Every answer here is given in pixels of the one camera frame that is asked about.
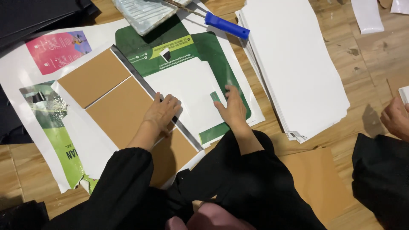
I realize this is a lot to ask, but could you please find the white cover sheet dark edge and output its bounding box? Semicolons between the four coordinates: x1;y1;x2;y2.
50;44;206;190

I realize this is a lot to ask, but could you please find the black cloth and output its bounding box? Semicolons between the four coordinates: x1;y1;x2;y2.
0;200;50;230

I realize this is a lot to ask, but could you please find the white paper strip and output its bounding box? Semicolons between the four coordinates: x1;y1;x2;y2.
350;0;385;35

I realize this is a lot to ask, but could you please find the brown cardboard sheet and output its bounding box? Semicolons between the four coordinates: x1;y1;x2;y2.
277;147;356;225

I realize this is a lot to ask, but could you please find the small stack of white cards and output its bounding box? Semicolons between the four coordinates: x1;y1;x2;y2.
398;85;409;105

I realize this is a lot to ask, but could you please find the person's right hand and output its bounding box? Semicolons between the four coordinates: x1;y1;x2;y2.
213;85;249;129

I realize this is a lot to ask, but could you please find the person's left hand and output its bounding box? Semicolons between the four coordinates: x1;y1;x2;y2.
144;92;182;128

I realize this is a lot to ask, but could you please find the large brown cardboard panel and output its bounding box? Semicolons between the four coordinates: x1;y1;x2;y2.
85;76;176;150
150;127;199;189

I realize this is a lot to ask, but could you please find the small black white paper piece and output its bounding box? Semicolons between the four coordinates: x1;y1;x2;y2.
159;47;172;63

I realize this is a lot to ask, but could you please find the stack of white sheets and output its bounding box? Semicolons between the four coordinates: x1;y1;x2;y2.
235;0;351;144

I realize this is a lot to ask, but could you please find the white sheet with green print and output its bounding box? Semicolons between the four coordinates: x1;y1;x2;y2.
114;0;266;146

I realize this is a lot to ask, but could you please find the person's pink clothing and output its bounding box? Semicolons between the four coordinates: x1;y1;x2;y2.
164;202;257;230

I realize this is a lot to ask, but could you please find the plain white paper sheet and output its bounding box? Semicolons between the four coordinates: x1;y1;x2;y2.
142;57;231;137

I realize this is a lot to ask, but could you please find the small brown cardboard panel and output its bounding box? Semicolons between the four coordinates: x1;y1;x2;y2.
57;48;132;109

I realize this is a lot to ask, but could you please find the pile of black sheets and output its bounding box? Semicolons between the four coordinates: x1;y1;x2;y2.
0;0;100;49

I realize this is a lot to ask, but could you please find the large white printed banner sheet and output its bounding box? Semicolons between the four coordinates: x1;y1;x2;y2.
0;19;135;195

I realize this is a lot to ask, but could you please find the paint roller with blue handle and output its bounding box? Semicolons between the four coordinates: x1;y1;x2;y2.
162;0;251;40

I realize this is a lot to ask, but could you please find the plastic-wrapped glue tray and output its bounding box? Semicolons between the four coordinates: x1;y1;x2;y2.
111;0;193;36

